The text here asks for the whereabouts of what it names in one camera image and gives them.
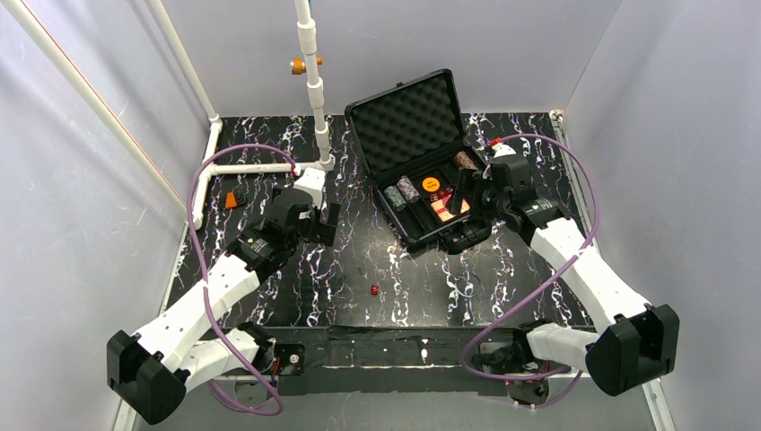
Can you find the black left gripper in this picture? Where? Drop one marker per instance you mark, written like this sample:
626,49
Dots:
324,224

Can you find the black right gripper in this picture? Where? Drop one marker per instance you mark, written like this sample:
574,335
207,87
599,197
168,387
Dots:
476,194

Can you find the green blue poker chip stack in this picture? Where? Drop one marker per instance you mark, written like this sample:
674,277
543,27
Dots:
395,198

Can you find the black foam-lined poker case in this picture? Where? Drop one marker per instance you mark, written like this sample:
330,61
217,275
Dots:
414,129

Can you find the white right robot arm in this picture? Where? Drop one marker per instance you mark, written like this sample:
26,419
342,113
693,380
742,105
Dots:
634,341

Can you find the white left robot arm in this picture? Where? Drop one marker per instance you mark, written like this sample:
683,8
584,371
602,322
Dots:
154,368

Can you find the orange hex key set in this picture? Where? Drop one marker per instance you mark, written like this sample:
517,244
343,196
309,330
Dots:
233,199

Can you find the brown teal chip stack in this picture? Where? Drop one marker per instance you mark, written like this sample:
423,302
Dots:
464,161

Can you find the red dice in case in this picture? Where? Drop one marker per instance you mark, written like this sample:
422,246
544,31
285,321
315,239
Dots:
441,194

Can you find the orange dealer button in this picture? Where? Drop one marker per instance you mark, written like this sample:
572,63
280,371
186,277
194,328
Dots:
430,184

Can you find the clear plastic disc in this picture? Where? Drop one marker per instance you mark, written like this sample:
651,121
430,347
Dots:
468,285

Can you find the orange clamp on pipe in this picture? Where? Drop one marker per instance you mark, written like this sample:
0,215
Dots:
299,66

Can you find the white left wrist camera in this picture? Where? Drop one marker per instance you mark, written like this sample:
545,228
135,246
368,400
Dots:
312,181

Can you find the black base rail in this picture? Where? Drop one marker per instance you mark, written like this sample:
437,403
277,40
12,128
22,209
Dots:
340,359

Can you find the white PVC pipe frame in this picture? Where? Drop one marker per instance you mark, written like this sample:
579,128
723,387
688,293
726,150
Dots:
307,34

